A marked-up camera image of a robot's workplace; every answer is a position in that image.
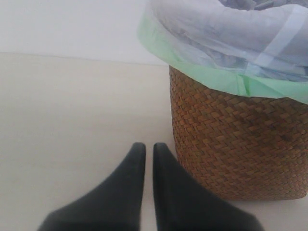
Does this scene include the woven wicker waste basket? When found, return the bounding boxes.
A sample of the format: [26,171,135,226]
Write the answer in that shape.
[169,67,308,200]

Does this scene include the translucent white bin liner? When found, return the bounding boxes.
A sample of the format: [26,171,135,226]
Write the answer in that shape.
[138,0,308,103]

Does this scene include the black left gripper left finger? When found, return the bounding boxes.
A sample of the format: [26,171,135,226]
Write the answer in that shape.
[39,142,146,231]

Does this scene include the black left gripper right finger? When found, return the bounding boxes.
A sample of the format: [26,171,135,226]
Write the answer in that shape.
[153,143,244,231]

